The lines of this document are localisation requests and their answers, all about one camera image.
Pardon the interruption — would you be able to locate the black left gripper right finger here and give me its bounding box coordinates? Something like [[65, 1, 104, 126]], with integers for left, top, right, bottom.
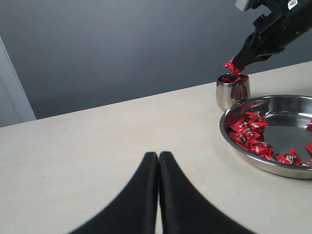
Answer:
[[159, 151, 253, 234]]

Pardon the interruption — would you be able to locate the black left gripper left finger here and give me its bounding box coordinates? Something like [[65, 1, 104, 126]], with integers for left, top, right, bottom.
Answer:
[[71, 152, 158, 234]]

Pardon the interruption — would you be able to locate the red candy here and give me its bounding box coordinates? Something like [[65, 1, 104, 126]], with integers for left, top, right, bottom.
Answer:
[[223, 57, 245, 76], [275, 148, 303, 165]]

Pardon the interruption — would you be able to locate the stainless steel cup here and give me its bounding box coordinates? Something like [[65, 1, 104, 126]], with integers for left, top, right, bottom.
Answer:
[[216, 73, 251, 111]]

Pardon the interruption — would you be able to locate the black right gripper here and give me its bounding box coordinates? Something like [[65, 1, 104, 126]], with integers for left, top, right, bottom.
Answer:
[[233, 0, 312, 68]]

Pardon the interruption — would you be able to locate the round stainless steel plate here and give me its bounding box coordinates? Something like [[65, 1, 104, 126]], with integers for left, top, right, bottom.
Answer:
[[219, 95, 312, 179]]

